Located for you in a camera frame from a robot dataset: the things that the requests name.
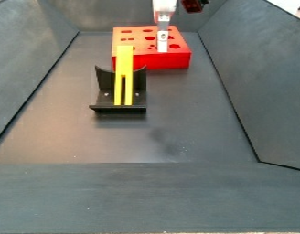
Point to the black curved fixture stand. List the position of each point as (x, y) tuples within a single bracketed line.
[(114, 98)]

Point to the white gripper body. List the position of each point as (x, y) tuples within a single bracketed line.
[(163, 9)]

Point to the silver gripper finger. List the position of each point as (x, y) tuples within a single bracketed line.
[(163, 22)]

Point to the yellow two-pronged peg object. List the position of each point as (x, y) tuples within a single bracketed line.
[(125, 73)]

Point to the red block with shaped holes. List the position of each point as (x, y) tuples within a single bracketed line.
[(142, 38)]

